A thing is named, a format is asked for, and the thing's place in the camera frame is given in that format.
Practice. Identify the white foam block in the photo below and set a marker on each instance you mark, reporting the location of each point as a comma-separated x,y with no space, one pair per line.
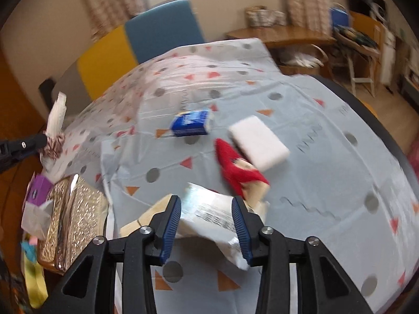
258,144

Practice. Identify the wicker basket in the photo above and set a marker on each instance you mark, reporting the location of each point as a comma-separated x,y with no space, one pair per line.
301,60

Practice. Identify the white striped sock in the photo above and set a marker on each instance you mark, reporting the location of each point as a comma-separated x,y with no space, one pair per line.
54,144

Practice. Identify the printed bed sheet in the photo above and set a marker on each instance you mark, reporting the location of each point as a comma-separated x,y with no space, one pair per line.
294,104

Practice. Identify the gold ornate tissue box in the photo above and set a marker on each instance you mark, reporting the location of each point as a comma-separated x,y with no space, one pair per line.
81,212

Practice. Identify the red sock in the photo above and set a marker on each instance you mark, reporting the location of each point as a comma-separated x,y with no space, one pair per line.
235,166

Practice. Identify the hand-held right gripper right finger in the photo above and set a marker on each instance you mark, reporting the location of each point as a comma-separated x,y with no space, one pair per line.
242,232

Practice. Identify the purple tissue carton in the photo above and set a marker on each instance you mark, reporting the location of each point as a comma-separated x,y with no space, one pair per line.
39,186

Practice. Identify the blue folding chair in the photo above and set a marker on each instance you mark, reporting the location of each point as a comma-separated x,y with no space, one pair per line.
338,16

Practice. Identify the white plastic sock package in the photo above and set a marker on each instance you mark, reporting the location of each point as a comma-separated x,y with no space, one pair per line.
209,212

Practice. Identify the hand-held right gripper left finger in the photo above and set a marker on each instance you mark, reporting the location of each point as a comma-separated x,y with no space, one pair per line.
172,229

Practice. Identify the wooden desk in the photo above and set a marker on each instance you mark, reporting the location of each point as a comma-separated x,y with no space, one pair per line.
294,34

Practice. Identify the wooden wardrobe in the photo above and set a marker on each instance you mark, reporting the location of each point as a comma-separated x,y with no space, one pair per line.
13,104

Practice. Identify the patterned beige curtain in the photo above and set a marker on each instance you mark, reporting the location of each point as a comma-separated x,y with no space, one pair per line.
304,0
108,0

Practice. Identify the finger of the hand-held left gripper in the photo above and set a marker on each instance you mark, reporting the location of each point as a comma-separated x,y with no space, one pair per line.
27,143

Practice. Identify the grey yellow blue headboard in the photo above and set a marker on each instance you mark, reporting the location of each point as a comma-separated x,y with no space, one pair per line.
160,29

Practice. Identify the blue tissue packet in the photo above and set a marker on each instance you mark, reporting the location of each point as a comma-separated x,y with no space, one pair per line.
190,122

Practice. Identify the wooden side cabinet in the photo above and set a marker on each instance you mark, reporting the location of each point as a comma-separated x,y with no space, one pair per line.
363,23

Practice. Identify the black upright cushion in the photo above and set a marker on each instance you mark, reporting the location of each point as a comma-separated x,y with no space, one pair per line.
47,91

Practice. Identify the dark green bag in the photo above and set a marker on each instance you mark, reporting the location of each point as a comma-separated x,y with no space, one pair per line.
355,36

